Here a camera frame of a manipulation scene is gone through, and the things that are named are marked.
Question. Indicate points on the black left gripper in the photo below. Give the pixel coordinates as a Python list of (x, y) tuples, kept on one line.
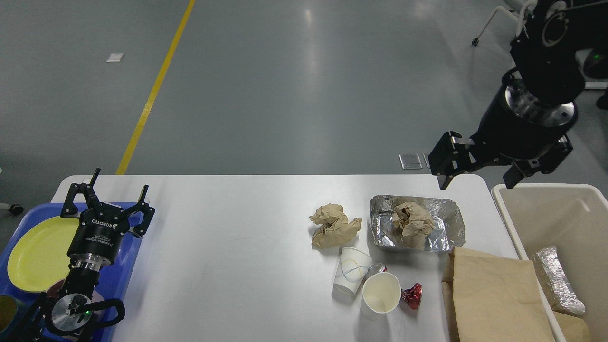
[(99, 235)]

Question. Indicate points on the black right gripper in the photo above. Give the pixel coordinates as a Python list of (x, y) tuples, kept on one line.
[(516, 125)]

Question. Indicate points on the aluminium foil sheet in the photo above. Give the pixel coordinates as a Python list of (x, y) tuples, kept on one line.
[(448, 230)]

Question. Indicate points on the yellow plastic plate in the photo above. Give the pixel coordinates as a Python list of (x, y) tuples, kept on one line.
[(39, 259)]

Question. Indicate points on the pink mug brown inside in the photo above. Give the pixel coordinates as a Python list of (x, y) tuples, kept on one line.
[(53, 291)]

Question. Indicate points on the brown paper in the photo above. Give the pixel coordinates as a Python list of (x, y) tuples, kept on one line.
[(412, 219)]

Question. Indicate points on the brown paper bag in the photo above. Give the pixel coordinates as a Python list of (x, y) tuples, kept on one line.
[(489, 298)]

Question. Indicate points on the teal mug yellow inside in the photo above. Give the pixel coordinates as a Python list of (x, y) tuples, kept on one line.
[(12, 310)]

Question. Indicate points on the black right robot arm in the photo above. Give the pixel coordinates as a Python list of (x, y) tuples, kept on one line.
[(561, 43)]

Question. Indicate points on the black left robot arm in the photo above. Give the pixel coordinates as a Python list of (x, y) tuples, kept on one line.
[(74, 313)]

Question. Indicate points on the blue plastic tray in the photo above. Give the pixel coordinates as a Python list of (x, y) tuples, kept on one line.
[(113, 280)]

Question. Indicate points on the silver floor socket plate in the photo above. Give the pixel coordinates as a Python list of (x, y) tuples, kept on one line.
[(410, 161)]

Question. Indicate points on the black caster wheel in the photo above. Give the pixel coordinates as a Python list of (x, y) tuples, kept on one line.
[(14, 209)]

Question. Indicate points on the beige plastic bin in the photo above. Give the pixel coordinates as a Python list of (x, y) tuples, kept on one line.
[(574, 219)]

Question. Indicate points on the white bar on floor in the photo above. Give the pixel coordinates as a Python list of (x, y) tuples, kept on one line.
[(596, 85)]

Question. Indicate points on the red foil wrapper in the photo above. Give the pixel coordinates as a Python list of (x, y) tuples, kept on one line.
[(412, 296)]

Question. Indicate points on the white floor marker tile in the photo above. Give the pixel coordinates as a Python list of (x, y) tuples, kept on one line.
[(115, 57)]

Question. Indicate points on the foil piece in bin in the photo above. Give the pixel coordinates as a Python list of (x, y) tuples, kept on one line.
[(556, 286)]

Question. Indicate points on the crumpled brown paper ball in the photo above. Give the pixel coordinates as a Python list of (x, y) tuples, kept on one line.
[(334, 227)]

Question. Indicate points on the white patterned paper cup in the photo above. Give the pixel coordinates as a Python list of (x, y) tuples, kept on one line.
[(352, 267)]

